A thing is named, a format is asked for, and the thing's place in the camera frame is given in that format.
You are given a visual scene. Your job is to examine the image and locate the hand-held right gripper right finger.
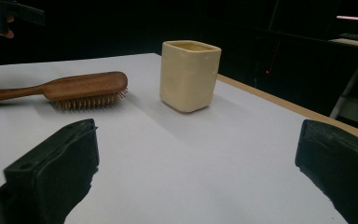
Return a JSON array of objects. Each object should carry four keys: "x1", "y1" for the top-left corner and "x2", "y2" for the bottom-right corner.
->
[{"x1": 295, "y1": 119, "x2": 358, "y2": 224}]

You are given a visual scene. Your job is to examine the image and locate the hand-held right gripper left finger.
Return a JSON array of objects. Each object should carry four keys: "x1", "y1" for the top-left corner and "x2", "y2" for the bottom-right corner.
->
[{"x1": 3, "y1": 118, "x2": 100, "y2": 224}]

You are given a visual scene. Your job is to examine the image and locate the wooden hairbrush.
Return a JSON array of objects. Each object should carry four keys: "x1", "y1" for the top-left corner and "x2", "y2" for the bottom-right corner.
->
[{"x1": 0, "y1": 71, "x2": 129, "y2": 111}]

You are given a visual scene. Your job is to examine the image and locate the cream square cup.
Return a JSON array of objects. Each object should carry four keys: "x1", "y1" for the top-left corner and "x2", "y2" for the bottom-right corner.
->
[{"x1": 159, "y1": 39, "x2": 223, "y2": 114}]

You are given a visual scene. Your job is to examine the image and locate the grey metal stand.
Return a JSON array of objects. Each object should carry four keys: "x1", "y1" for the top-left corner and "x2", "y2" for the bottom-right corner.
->
[{"x1": 329, "y1": 57, "x2": 358, "y2": 130}]

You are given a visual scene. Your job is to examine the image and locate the monitor with pink glow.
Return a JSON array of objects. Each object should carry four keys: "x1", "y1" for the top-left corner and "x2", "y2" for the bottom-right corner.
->
[{"x1": 336, "y1": 0, "x2": 358, "y2": 23}]

